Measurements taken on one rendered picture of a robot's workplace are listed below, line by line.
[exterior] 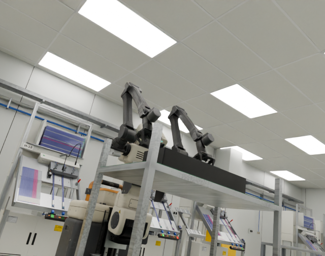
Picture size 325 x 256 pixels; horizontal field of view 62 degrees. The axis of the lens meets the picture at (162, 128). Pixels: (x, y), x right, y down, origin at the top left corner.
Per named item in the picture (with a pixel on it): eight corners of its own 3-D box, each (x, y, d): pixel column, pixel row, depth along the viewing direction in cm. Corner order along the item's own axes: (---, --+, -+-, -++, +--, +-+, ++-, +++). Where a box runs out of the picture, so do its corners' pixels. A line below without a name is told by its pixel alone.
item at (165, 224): (177, 233, 375) (179, 232, 374) (138, 226, 339) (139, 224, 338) (172, 222, 390) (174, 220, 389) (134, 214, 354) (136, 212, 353)
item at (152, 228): (176, 235, 375) (179, 232, 373) (137, 228, 339) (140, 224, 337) (176, 234, 376) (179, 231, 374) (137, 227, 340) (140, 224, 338)
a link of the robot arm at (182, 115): (181, 115, 220) (170, 109, 214) (185, 108, 218) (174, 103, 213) (203, 145, 185) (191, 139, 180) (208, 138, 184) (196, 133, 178)
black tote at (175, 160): (220, 198, 160) (222, 179, 164) (245, 199, 147) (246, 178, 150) (139, 173, 130) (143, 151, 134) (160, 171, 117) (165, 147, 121)
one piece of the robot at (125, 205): (87, 229, 178) (115, 139, 192) (135, 236, 198) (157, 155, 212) (102, 241, 156) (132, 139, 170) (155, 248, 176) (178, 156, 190)
